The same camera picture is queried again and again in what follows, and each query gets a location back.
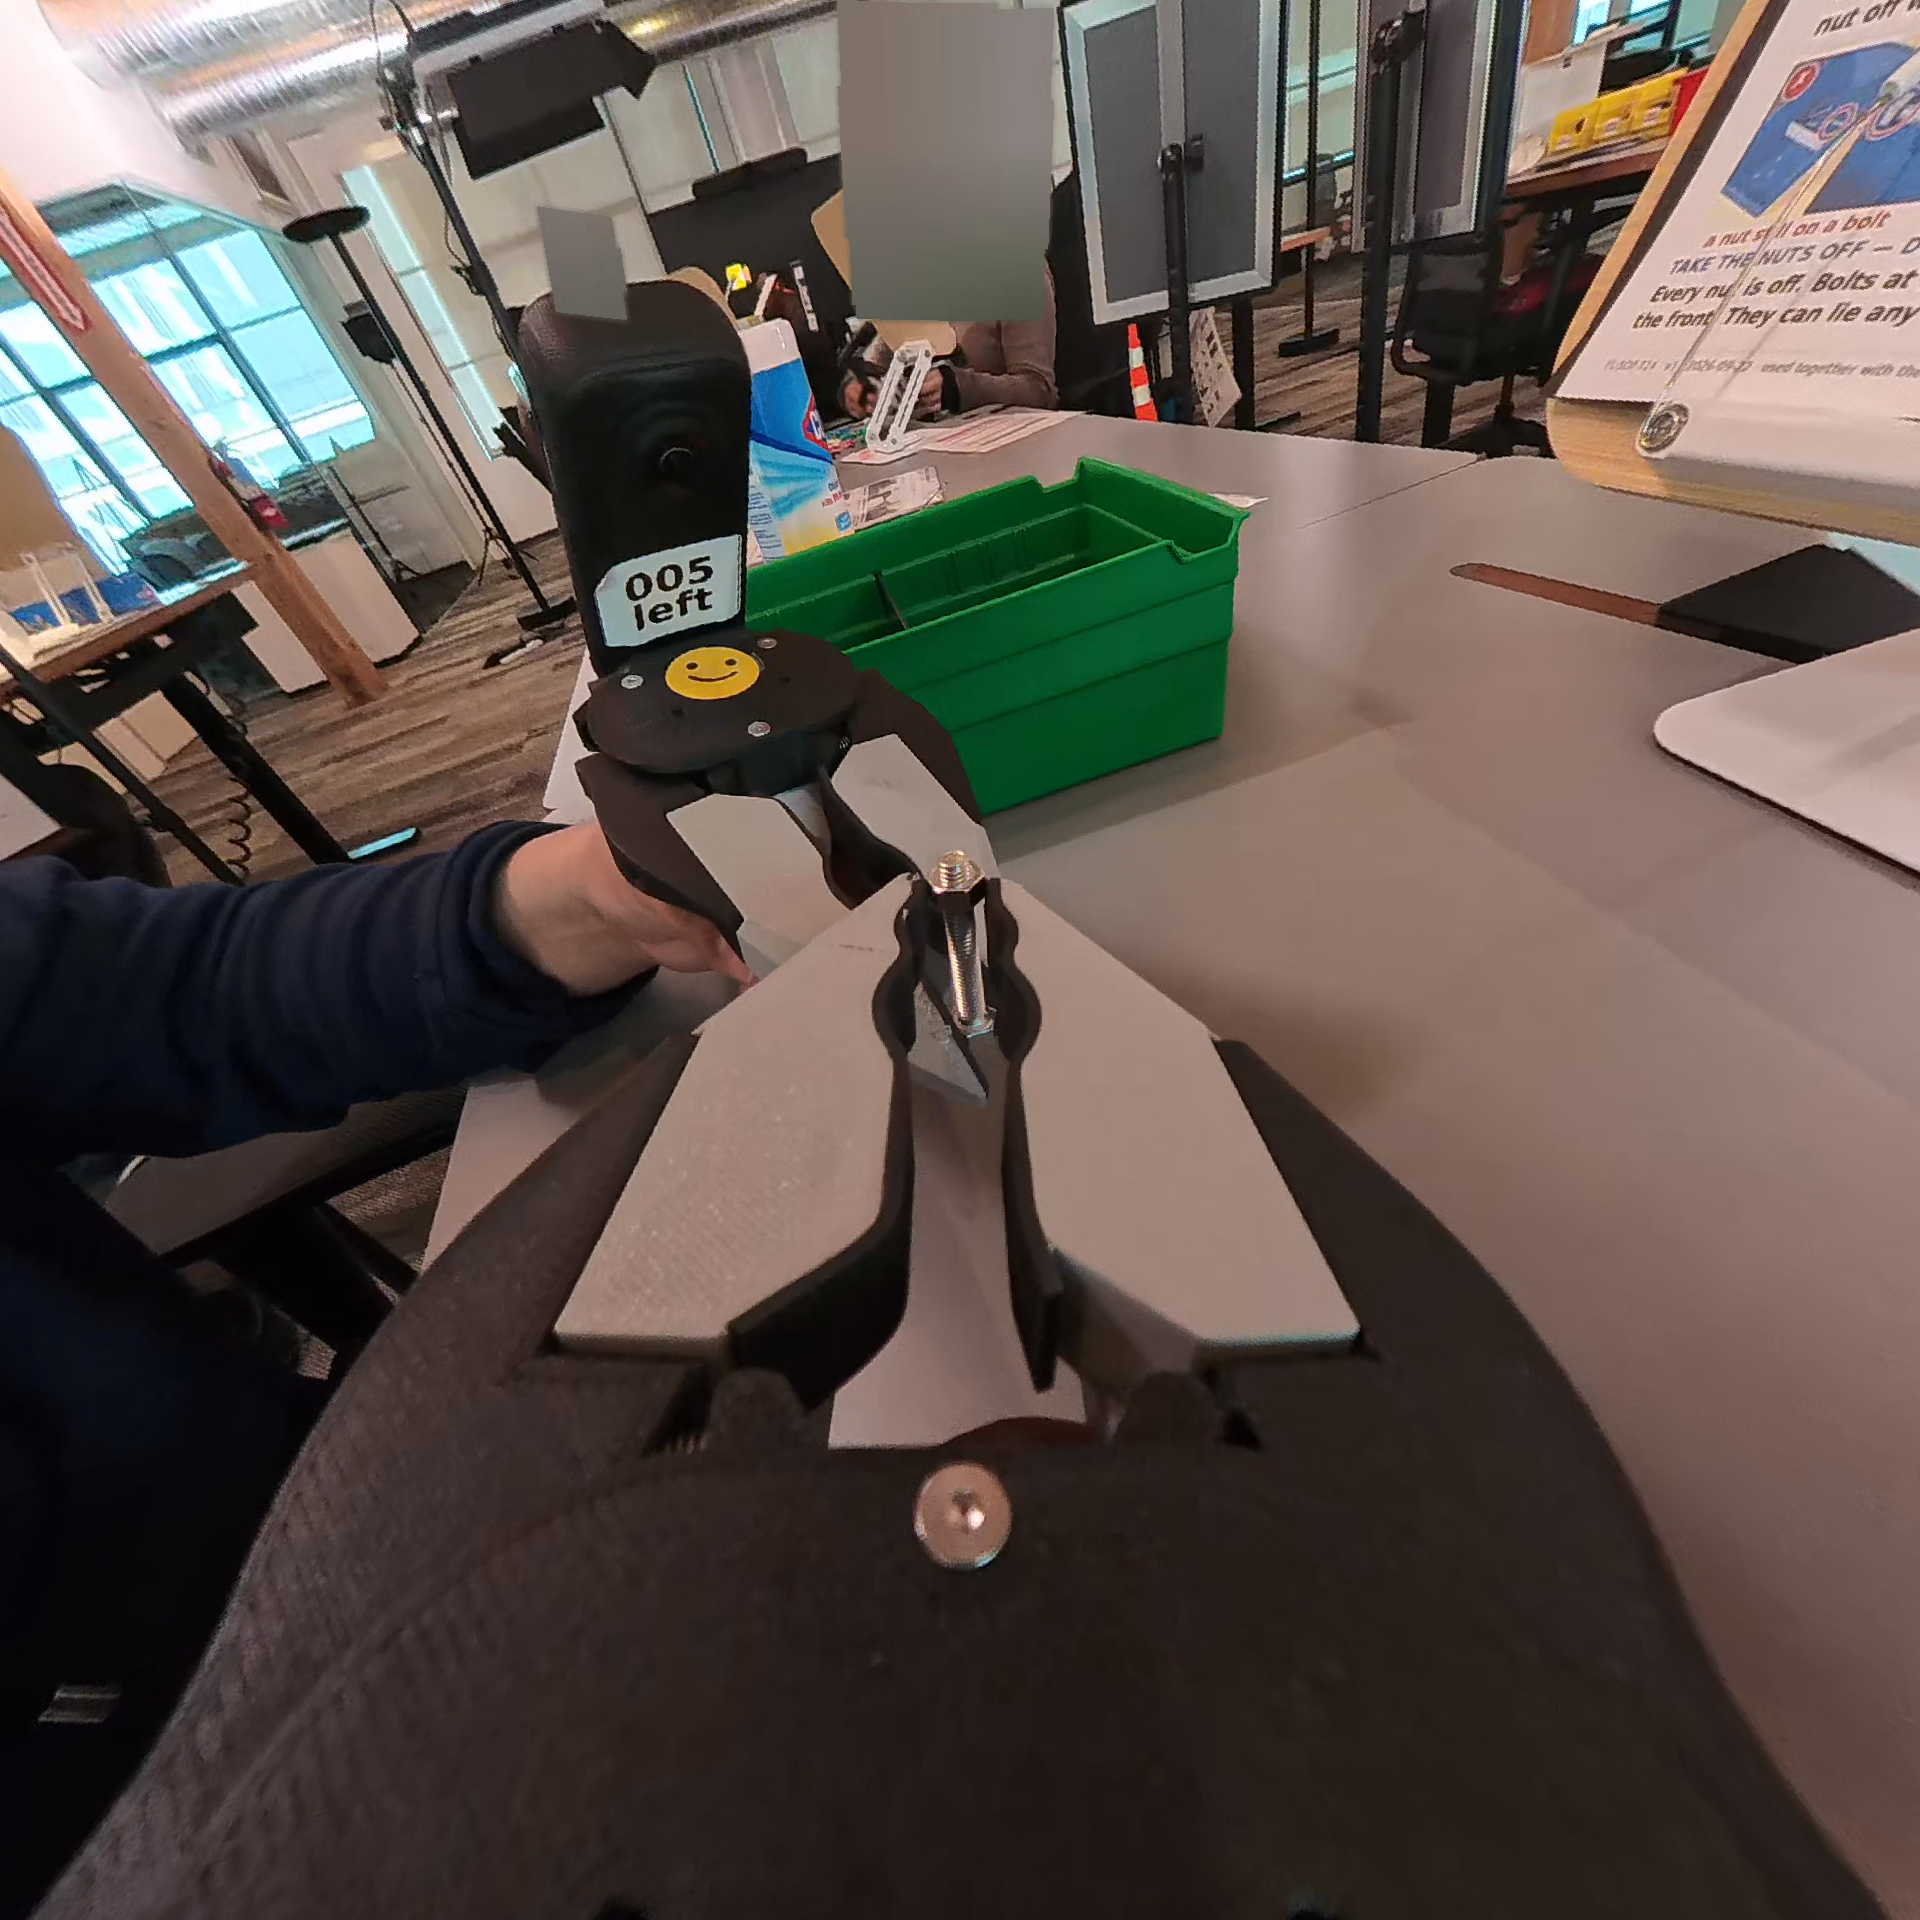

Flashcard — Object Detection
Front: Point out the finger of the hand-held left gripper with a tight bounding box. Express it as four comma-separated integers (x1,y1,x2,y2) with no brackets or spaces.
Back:
664,792,867,994
813,731,1009,1115

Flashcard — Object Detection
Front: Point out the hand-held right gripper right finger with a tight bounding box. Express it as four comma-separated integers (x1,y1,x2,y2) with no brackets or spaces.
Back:
978,879,1364,1402

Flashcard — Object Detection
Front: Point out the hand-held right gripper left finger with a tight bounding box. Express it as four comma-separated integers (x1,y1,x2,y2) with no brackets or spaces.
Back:
552,879,921,1412

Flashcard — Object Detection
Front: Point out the silver hex bolt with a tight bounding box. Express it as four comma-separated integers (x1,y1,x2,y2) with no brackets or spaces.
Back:
928,849,1004,1052

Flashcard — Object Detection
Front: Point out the green plastic bin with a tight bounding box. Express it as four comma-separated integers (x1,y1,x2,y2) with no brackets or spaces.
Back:
746,461,1251,816

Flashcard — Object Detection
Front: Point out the person's left forearm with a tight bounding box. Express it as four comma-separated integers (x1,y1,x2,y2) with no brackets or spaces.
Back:
0,824,565,1164

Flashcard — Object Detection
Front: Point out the person's left hand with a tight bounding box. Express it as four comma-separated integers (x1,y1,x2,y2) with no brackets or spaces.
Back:
491,820,761,1000

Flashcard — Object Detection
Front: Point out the wipes canister blue label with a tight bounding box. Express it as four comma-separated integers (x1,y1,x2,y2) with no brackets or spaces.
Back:
743,323,845,565

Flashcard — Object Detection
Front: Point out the black display screen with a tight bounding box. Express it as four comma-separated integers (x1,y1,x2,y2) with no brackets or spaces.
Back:
645,147,845,288

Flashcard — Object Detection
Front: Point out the white low cabinet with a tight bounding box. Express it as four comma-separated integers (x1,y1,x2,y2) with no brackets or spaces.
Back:
241,525,423,692

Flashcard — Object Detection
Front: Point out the black studio light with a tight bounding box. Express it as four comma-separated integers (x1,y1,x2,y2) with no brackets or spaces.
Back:
447,24,656,184

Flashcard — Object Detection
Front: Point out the black floor lamp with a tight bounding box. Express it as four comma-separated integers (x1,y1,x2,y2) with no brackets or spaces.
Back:
281,208,579,633

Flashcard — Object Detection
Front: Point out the black mesh armrest chair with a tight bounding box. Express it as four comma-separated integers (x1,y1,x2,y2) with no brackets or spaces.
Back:
89,1080,467,1353

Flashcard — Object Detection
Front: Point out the black leg desk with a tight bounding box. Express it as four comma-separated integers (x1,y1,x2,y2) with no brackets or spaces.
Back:
0,563,325,888

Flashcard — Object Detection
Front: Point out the grey panel board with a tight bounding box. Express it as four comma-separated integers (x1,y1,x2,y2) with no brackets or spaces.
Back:
1057,0,1285,324
1359,0,1519,226

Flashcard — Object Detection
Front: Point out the person's dark clothing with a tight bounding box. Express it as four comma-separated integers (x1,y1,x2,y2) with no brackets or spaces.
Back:
0,1147,437,1920

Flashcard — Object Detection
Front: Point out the red black office chair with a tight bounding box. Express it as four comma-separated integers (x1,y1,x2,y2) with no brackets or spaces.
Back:
1388,224,1608,453

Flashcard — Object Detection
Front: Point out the instruction sheet on stand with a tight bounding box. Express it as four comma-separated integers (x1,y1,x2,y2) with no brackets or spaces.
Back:
1545,0,1920,875

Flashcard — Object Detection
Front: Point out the black pad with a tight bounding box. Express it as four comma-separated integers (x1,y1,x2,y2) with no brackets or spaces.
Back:
1657,544,1920,666

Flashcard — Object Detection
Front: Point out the yellow storage bin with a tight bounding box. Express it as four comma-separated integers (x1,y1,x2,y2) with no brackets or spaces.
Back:
1545,75,1673,156

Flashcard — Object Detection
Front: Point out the printed instruction sheet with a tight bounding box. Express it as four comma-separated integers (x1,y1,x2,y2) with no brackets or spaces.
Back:
1559,0,1920,404

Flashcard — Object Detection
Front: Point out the white frame stand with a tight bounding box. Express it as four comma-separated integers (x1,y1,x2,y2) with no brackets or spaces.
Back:
861,343,945,455

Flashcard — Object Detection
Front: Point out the wooden support post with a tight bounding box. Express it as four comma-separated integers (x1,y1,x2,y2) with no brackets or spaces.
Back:
0,164,389,707

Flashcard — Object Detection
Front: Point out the silver ventilation duct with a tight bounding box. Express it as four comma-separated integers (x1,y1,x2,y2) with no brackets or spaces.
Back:
45,0,602,137

